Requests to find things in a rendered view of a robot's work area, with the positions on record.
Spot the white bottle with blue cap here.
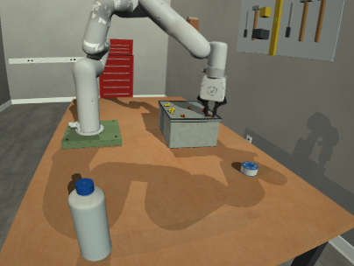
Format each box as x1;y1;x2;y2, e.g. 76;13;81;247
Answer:
68;178;111;262

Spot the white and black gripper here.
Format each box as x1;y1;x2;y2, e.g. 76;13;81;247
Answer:
197;75;227;117

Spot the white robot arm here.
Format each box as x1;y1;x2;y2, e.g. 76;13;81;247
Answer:
68;0;228;136

